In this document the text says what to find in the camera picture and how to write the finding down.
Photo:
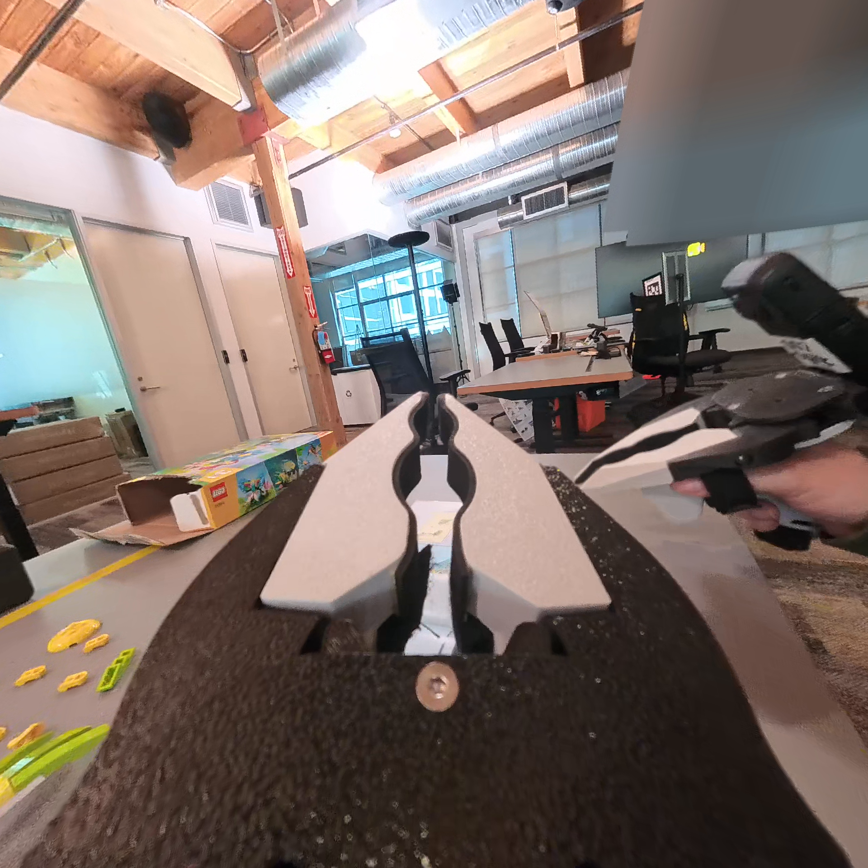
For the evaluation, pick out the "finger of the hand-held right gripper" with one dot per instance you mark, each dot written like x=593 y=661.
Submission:
x=641 y=437
x=678 y=451

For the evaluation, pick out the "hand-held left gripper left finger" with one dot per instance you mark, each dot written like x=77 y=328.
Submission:
x=339 y=522

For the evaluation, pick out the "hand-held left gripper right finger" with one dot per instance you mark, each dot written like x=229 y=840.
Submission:
x=522 y=529

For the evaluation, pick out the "white instruction booklet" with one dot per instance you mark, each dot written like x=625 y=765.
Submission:
x=435 y=522

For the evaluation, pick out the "person's right hand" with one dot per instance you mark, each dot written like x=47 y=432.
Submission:
x=820 y=488

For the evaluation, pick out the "orange box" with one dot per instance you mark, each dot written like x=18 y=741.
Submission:
x=590 y=413

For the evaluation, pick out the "black armrest office chair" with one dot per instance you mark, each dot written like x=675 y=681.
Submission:
x=661 y=346

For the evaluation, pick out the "white printed board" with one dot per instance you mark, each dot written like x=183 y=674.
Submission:
x=521 y=420

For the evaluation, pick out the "colourful cardboard toy box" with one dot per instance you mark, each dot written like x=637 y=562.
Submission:
x=227 y=493

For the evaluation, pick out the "wood edged office desk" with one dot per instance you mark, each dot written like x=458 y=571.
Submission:
x=542 y=373

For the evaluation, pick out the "white recycling cabinet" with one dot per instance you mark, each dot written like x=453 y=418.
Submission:
x=356 y=397

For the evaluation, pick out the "black white marker tag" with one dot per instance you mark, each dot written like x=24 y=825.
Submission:
x=653 y=285

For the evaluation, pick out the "black mesh office chair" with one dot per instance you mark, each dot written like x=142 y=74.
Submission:
x=397 y=369

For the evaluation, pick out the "red fire extinguisher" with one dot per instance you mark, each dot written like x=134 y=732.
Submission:
x=323 y=346

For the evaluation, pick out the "beige door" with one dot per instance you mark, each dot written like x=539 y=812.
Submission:
x=261 y=339
x=163 y=352

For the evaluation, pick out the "black speaker on tripod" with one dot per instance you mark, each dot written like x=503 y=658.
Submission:
x=450 y=293

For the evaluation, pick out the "small lime green brick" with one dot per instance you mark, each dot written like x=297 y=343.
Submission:
x=115 y=670

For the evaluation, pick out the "yellow tape strip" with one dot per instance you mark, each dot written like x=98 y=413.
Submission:
x=74 y=586

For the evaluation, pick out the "stacked wooden crates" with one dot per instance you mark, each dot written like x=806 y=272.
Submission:
x=61 y=468

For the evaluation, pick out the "scattered yellow plastic bricks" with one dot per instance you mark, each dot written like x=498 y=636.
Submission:
x=71 y=636

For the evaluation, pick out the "long silver air ducts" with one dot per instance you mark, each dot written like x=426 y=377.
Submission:
x=515 y=146

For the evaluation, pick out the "black box speaker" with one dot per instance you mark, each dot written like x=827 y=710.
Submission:
x=298 y=207

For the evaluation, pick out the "black box device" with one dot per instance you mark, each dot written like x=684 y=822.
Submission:
x=12 y=580

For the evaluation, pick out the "round black ceiling speaker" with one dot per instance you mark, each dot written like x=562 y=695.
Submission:
x=166 y=122

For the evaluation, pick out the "large dark wall screen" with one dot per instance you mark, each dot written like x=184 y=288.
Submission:
x=627 y=281

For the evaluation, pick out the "wooden support post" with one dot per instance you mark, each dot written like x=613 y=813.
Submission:
x=298 y=339

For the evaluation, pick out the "white duct vent grille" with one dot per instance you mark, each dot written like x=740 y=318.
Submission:
x=544 y=200

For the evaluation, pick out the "white wall vent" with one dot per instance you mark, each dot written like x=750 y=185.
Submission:
x=229 y=203

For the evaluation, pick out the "wide silver air duct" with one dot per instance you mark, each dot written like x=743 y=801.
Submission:
x=305 y=68

